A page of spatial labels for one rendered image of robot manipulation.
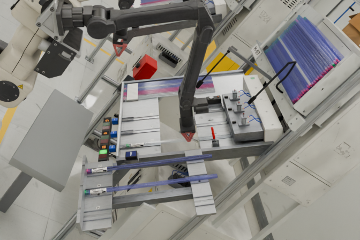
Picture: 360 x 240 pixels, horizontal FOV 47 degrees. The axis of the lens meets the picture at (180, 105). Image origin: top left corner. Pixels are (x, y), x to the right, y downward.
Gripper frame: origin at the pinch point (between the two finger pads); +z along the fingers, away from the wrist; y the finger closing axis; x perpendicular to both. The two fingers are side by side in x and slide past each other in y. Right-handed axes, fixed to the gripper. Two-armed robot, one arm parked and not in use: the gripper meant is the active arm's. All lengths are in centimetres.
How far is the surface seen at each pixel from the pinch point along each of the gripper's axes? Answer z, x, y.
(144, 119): 0.8, 20.5, 20.6
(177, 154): -0.4, 5.9, -10.0
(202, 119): 0.9, -8.3, 15.9
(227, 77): 1, -28, 54
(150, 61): 7, 17, 95
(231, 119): -5.0, -21.0, 5.2
